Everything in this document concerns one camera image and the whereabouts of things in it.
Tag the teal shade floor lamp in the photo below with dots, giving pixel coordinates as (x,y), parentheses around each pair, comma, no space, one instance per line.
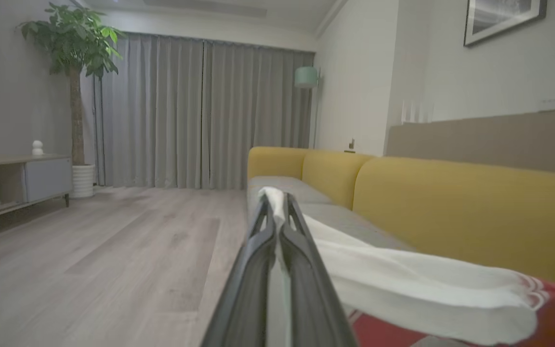
(305,77)

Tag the red garment with black logo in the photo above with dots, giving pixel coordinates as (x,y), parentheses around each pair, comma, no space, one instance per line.
(427,289)

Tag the grey sofa seat cushion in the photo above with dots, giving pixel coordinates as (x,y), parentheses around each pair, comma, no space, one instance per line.
(287,185)
(354,226)

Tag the green indoor tree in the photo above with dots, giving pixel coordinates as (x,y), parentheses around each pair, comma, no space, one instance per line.
(72,43)

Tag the grey curtain panel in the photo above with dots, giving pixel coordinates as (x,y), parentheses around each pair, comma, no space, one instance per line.
(253,111)
(152,111)

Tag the large framed wall picture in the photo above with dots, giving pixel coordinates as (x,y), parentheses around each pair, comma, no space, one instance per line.
(499,17)

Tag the yellow sofa backrest cushion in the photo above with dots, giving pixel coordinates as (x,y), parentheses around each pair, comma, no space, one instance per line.
(275,161)
(330,176)
(475,217)

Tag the small dark object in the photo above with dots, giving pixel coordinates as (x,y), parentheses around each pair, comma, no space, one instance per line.
(350,146)

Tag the grey wooden tv cabinet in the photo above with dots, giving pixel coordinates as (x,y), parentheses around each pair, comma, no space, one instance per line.
(46,178)

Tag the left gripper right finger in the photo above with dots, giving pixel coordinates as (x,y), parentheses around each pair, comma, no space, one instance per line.
(309,289)

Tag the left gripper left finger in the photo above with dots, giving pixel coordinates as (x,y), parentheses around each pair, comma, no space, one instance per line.
(248,289)

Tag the small white figurine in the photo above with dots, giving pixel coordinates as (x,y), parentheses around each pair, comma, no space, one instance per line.
(37,148)

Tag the white ribbed plant pot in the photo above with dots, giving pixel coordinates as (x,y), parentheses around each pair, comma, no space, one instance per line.
(83,180)

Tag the taupe wall panel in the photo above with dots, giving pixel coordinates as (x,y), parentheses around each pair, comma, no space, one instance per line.
(499,140)

